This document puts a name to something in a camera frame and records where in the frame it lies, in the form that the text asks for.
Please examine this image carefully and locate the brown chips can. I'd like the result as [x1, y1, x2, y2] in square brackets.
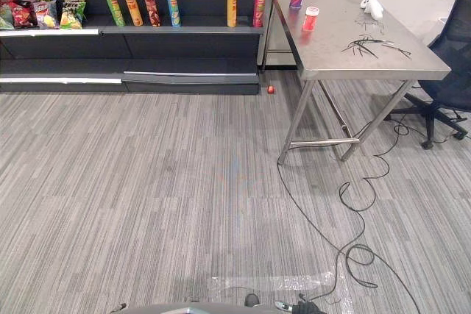
[142, 0, 162, 28]

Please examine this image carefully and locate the dark red chips bag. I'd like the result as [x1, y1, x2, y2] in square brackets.
[7, 0, 39, 29]

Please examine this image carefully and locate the white shelf price strip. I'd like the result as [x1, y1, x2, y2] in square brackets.
[0, 77, 123, 85]
[0, 29, 100, 38]

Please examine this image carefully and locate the orange chips can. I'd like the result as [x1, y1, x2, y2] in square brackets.
[122, 0, 145, 27]

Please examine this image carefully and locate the white game controller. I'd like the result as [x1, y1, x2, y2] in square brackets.
[359, 0, 385, 21]

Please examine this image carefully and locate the magenta chips can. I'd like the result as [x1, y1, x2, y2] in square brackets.
[252, 0, 267, 29]

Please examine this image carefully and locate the green chips can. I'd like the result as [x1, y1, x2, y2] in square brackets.
[103, 0, 127, 28]

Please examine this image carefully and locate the blue chips can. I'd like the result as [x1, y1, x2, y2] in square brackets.
[165, 0, 183, 29]

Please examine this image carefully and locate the purple grey chips bag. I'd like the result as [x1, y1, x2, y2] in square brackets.
[31, 0, 60, 29]

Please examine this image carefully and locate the black floor cable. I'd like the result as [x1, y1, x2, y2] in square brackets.
[275, 107, 471, 314]

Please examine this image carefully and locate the black office chair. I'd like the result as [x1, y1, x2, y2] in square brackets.
[383, 0, 471, 151]

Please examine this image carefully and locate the red gum bottle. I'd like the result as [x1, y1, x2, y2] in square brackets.
[301, 6, 321, 33]

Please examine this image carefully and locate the dark grey shelf unit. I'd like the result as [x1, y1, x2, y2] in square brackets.
[0, 0, 270, 96]

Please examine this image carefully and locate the yellow chips can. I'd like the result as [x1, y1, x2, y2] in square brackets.
[226, 0, 239, 29]

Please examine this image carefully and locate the grey robot torso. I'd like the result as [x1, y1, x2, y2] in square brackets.
[123, 293, 283, 314]

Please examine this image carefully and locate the green yellow chips bag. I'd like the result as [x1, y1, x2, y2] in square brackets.
[59, 1, 88, 30]

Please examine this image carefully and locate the stainless steel table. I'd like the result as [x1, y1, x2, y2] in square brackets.
[261, 0, 453, 165]

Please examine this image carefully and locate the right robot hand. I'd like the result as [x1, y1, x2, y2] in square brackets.
[274, 293, 328, 314]

